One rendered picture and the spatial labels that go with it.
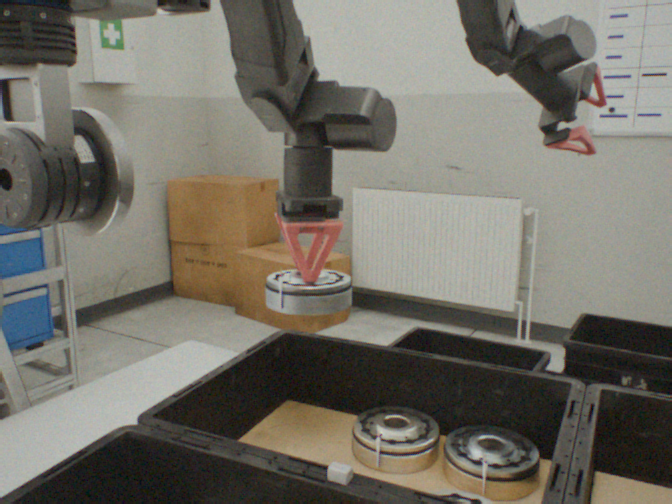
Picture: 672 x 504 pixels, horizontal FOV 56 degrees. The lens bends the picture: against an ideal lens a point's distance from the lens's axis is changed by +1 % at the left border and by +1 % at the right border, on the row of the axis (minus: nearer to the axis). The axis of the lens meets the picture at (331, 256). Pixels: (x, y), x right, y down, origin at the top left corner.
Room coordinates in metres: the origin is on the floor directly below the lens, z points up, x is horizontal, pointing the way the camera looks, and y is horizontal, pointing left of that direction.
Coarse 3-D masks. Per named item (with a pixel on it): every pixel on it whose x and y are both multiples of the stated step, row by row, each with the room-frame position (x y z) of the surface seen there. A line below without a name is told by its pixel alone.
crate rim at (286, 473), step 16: (112, 432) 0.54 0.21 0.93; (128, 432) 0.54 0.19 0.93; (144, 432) 0.54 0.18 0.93; (160, 432) 0.54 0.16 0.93; (96, 448) 0.51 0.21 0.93; (176, 448) 0.52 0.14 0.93; (192, 448) 0.51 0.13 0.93; (208, 448) 0.51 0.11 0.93; (224, 448) 0.51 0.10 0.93; (64, 464) 0.49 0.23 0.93; (80, 464) 0.49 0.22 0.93; (240, 464) 0.49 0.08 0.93; (256, 464) 0.48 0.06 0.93; (272, 464) 0.48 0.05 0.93; (32, 480) 0.46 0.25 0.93; (48, 480) 0.46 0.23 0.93; (288, 480) 0.47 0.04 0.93; (304, 480) 0.46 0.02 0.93; (320, 480) 0.46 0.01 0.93; (16, 496) 0.44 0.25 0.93; (32, 496) 0.45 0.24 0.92; (352, 496) 0.44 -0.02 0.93; (368, 496) 0.44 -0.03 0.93; (384, 496) 0.44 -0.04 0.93
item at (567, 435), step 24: (288, 336) 0.81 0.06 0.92; (312, 336) 0.80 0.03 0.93; (240, 360) 0.71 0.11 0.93; (432, 360) 0.72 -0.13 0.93; (456, 360) 0.71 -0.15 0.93; (192, 384) 0.64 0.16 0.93; (552, 384) 0.66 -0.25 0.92; (576, 384) 0.65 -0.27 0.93; (168, 408) 0.59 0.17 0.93; (576, 408) 0.59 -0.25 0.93; (192, 432) 0.54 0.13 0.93; (576, 432) 0.54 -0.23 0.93; (264, 456) 0.50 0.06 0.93; (288, 456) 0.50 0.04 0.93; (360, 480) 0.46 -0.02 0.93; (552, 480) 0.46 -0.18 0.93
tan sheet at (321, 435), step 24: (288, 408) 0.78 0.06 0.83; (312, 408) 0.78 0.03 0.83; (264, 432) 0.72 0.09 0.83; (288, 432) 0.72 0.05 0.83; (312, 432) 0.72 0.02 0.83; (336, 432) 0.72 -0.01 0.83; (312, 456) 0.66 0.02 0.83; (336, 456) 0.66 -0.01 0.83; (384, 480) 0.61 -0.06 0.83; (408, 480) 0.61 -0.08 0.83; (432, 480) 0.61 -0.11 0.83
